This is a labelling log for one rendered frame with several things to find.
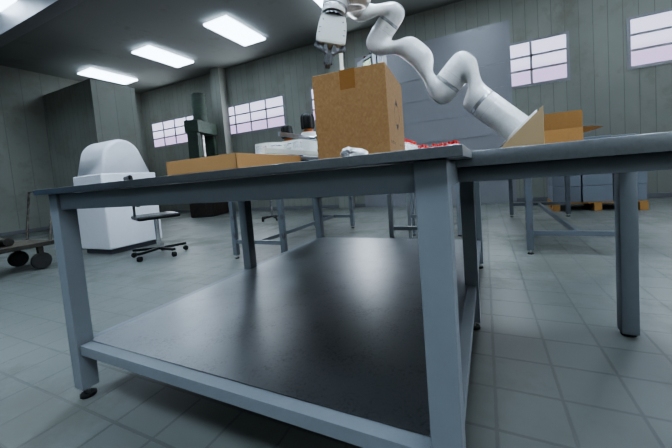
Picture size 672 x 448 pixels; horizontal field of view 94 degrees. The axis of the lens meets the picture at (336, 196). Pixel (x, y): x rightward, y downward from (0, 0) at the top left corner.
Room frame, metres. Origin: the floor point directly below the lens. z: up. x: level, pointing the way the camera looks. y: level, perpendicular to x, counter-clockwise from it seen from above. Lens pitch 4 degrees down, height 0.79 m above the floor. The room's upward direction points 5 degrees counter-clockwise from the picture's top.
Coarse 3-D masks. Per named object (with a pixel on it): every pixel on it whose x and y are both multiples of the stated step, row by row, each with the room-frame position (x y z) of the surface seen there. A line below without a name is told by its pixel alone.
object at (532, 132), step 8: (536, 112) 1.19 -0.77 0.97; (528, 120) 1.20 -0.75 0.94; (536, 120) 1.19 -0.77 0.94; (520, 128) 1.21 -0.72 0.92; (528, 128) 1.20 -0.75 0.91; (536, 128) 1.19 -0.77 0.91; (512, 136) 1.23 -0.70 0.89; (520, 136) 1.21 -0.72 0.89; (528, 136) 1.20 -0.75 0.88; (536, 136) 1.19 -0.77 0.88; (504, 144) 1.24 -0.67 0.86; (512, 144) 1.23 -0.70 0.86; (520, 144) 1.22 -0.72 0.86; (528, 144) 1.20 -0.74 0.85; (536, 144) 1.19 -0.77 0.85
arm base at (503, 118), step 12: (492, 96) 1.31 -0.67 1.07; (480, 108) 1.32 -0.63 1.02; (492, 108) 1.30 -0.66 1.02; (504, 108) 1.28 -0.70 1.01; (516, 108) 1.29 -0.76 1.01; (480, 120) 1.37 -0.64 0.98; (492, 120) 1.31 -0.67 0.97; (504, 120) 1.28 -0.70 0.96; (516, 120) 1.26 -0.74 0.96; (504, 132) 1.29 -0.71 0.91
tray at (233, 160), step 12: (216, 156) 0.81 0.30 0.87; (228, 156) 0.79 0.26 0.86; (240, 156) 0.80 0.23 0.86; (252, 156) 0.84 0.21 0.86; (264, 156) 0.88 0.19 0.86; (276, 156) 0.93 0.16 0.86; (288, 156) 0.99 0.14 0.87; (300, 156) 1.05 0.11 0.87; (168, 168) 0.89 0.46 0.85; (180, 168) 0.87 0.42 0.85; (192, 168) 0.85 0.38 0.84; (204, 168) 0.83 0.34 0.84; (216, 168) 0.81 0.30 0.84; (228, 168) 0.79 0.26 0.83
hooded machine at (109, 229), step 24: (96, 144) 4.38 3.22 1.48; (120, 144) 4.35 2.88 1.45; (96, 168) 4.17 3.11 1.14; (120, 168) 4.31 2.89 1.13; (144, 168) 4.61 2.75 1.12; (96, 216) 4.14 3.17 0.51; (120, 216) 4.20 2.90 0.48; (96, 240) 4.17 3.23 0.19; (120, 240) 4.17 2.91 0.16; (144, 240) 4.46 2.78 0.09
